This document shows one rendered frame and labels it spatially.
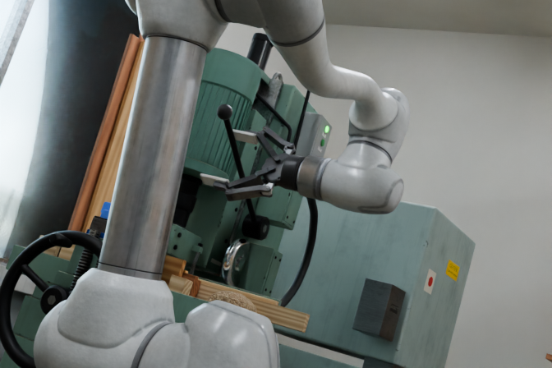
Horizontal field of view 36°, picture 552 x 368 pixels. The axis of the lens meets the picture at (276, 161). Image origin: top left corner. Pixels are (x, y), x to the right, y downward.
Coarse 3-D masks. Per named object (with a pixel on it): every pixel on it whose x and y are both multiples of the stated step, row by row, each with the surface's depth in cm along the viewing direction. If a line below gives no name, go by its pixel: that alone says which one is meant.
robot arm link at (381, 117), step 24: (288, 48) 136; (312, 48) 137; (312, 72) 142; (336, 72) 149; (336, 96) 154; (360, 96) 163; (384, 96) 174; (360, 120) 174; (384, 120) 172; (408, 120) 180; (384, 144) 174
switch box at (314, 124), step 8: (304, 120) 230; (312, 120) 230; (320, 120) 229; (304, 128) 230; (312, 128) 229; (320, 128) 229; (304, 136) 229; (312, 136) 228; (320, 136) 231; (328, 136) 236; (304, 144) 228; (312, 144) 227; (296, 152) 228; (304, 152) 227; (312, 152) 227; (320, 152) 233
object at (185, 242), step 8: (176, 224) 198; (176, 232) 197; (184, 232) 201; (176, 240) 198; (184, 240) 201; (192, 240) 205; (200, 240) 209; (168, 248) 196; (176, 248) 198; (184, 248) 202; (176, 256) 199; (184, 256) 203; (192, 256) 206
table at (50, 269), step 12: (12, 252) 197; (36, 264) 193; (48, 264) 192; (60, 264) 191; (48, 276) 191; (60, 276) 179; (72, 276) 178; (180, 300) 178; (192, 300) 177; (204, 300) 176; (180, 312) 177
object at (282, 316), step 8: (200, 288) 194; (208, 288) 194; (216, 288) 193; (200, 296) 194; (208, 296) 193; (256, 304) 189; (264, 304) 188; (272, 304) 187; (264, 312) 187; (272, 312) 187; (280, 312) 186; (288, 312) 185; (296, 312) 185; (272, 320) 186; (280, 320) 185; (288, 320) 185; (296, 320) 184; (304, 320) 184; (288, 328) 186; (296, 328) 184; (304, 328) 184
